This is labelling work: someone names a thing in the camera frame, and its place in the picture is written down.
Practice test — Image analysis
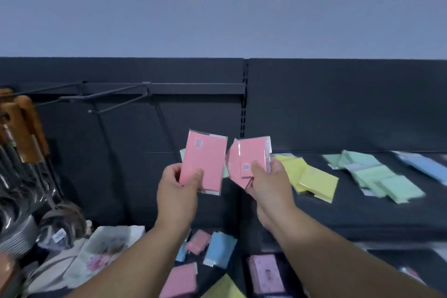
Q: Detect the person's right hand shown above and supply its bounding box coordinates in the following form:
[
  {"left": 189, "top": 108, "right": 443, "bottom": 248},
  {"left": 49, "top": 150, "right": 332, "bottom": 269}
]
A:
[{"left": 245, "top": 159, "right": 298, "bottom": 231}]

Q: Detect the person's left hand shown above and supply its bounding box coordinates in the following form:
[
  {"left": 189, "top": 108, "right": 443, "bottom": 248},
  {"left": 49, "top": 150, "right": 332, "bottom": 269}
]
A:
[{"left": 156, "top": 163, "right": 205, "bottom": 230}]

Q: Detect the large pink paper packet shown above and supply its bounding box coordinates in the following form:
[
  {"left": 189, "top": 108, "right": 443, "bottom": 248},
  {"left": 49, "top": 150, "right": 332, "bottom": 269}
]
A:
[{"left": 179, "top": 129, "right": 228, "bottom": 196}]

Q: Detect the person's right forearm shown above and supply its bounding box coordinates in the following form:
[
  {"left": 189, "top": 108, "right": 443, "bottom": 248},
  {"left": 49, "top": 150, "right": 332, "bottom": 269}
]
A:
[{"left": 258, "top": 203, "right": 445, "bottom": 298}]

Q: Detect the person's left forearm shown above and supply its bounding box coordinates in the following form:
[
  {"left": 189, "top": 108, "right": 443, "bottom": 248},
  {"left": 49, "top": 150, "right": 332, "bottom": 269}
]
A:
[{"left": 66, "top": 217, "right": 197, "bottom": 298}]

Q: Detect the blue paper packet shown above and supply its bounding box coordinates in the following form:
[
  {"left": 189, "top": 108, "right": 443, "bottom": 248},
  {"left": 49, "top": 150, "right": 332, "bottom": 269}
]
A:
[
  {"left": 174, "top": 235, "right": 191, "bottom": 263},
  {"left": 390, "top": 150, "right": 447, "bottom": 185},
  {"left": 203, "top": 231, "right": 238, "bottom": 270}
]

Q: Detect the purple pink patterned packet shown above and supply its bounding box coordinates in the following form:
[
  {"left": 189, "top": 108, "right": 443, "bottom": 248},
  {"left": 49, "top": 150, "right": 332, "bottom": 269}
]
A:
[{"left": 248, "top": 254, "right": 284, "bottom": 295}]

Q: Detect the black display hook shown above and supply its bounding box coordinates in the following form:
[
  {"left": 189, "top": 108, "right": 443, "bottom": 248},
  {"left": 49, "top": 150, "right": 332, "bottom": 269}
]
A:
[
  {"left": 0, "top": 81, "right": 86, "bottom": 98},
  {"left": 59, "top": 81, "right": 151, "bottom": 103},
  {"left": 88, "top": 88, "right": 151, "bottom": 114}
]

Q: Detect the white floral print packet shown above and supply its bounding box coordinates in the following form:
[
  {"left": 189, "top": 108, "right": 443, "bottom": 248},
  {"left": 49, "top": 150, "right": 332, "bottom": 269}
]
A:
[{"left": 66, "top": 225, "right": 146, "bottom": 288}]

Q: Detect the stack of metal plates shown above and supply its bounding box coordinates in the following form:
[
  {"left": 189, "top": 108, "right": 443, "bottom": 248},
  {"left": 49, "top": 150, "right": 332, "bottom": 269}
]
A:
[{"left": 0, "top": 217, "right": 40, "bottom": 261}]

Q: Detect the black slotted upright post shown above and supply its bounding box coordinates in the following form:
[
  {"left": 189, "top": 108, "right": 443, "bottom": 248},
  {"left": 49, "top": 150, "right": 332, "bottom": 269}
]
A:
[{"left": 240, "top": 58, "right": 251, "bottom": 140}]

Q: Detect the black horizontal rail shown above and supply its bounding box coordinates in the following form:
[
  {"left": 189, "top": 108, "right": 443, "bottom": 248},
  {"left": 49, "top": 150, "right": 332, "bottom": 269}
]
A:
[{"left": 80, "top": 81, "right": 246, "bottom": 96}]

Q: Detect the row of wooden-handled metal ladles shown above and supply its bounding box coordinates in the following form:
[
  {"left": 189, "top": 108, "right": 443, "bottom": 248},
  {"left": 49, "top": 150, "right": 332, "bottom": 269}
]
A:
[{"left": 0, "top": 88, "right": 88, "bottom": 250}]

